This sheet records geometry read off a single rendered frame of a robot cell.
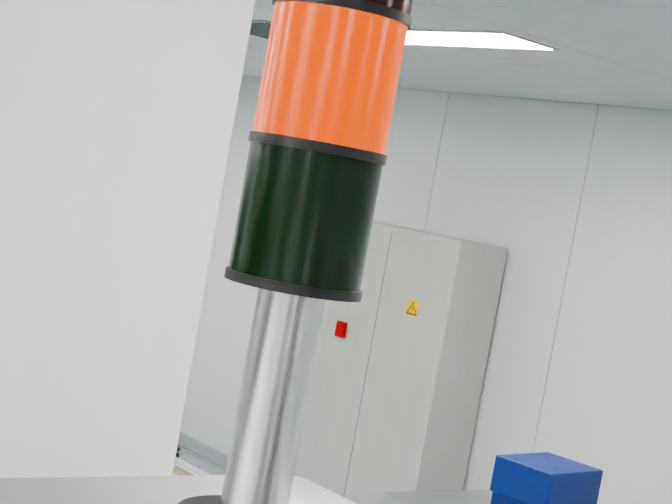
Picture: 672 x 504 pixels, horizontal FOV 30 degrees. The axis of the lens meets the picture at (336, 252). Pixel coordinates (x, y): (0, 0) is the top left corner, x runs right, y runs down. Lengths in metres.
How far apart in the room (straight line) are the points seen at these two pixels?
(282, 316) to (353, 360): 7.41
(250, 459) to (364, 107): 0.13
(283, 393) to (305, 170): 0.08
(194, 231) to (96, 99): 0.29
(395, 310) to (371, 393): 0.54
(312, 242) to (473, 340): 7.04
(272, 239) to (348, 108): 0.05
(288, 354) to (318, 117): 0.09
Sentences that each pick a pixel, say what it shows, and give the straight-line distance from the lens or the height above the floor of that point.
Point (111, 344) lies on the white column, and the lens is 2.07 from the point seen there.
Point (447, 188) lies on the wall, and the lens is 7.99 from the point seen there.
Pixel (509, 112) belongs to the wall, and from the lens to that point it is 7.72.
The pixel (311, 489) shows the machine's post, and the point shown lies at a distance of 0.58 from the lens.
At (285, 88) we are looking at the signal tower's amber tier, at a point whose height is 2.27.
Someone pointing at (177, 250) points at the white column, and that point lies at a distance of 2.10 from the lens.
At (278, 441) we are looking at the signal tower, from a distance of 0.45.
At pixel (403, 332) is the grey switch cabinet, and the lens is 7.53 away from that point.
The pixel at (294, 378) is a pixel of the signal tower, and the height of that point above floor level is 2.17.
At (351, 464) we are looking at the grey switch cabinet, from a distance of 7.85.
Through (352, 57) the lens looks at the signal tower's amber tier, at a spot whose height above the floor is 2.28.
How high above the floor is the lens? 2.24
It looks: 3 degrees down
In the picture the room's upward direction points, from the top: 10 degrees clockwise
